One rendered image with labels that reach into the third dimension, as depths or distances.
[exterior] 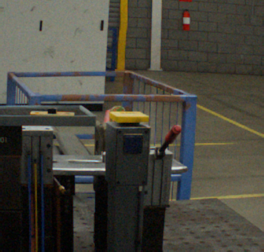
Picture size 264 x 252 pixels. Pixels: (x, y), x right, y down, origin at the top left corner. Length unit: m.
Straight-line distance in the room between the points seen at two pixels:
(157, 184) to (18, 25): 8.03
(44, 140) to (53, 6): 8.11
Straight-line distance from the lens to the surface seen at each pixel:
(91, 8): 9.75
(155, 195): 1.66
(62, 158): 1.85
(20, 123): 1.37
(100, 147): 2.00
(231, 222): 2.45
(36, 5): 9.63
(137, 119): 1.45
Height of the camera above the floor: 1.37
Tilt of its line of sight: 8 degrees down
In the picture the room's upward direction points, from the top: 2 degrees clockwise
